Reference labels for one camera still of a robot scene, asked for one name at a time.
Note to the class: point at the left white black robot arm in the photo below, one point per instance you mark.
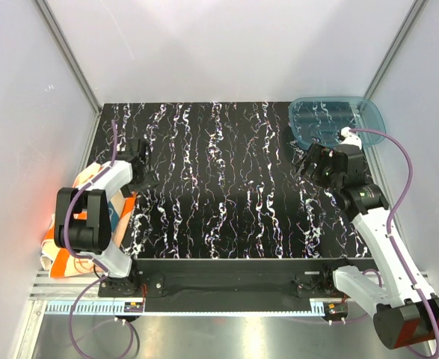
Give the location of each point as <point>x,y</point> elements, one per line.
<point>82,217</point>

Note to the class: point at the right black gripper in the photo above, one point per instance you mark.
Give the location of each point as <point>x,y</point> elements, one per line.
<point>319,155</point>

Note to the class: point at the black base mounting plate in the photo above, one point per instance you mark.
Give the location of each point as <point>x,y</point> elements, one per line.
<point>228,287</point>

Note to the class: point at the blue transparent plastic tray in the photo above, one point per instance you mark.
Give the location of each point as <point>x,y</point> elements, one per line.
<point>320,119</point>

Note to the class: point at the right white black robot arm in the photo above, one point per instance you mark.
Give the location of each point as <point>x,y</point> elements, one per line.
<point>404,307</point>

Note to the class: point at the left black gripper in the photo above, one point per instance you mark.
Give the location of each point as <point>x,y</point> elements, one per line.
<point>149,181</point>

